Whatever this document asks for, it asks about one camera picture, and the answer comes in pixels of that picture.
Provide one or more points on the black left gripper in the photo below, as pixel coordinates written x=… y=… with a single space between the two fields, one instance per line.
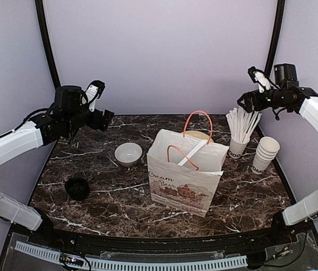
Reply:
x=102 y=126

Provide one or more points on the stack of black lids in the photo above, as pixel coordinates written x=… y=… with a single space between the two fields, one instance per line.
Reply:
x=77 y=188

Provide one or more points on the stack of white paper cups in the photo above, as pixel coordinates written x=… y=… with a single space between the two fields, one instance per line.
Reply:
x=266 y=151

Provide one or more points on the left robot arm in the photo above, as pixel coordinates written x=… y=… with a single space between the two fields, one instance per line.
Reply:
x=72 y=109

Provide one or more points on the white straw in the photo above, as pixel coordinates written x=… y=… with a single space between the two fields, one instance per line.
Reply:
x=197 y=147
x=217 y=173

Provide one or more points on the beige round plate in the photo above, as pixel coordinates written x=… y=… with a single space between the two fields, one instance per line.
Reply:
x=200 y=135

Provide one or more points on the black table front rail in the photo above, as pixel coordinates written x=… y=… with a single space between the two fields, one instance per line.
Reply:
x=252 y=243

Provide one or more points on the white wrapped straws bundle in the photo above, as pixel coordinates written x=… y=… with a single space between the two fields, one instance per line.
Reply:
x=242 y=124

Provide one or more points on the grey slotted cable duct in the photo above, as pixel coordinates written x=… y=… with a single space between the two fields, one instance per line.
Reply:
x=129 y=261

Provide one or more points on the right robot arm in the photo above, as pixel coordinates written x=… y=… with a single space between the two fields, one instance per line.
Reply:
x=285 y=93

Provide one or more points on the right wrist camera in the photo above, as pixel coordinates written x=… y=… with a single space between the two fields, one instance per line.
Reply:
x=260 y=78

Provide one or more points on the white ceramic bowl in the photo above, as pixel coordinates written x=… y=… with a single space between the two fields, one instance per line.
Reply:
x=128 y=154

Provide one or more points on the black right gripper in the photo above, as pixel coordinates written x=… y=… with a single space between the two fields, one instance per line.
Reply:
x=254 y=94

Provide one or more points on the paper cup holding straws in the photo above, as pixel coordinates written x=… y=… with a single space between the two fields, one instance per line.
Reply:
x=236 y=147

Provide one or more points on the cream bear paper bag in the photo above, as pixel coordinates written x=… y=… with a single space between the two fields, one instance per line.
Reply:
x=185 y=187

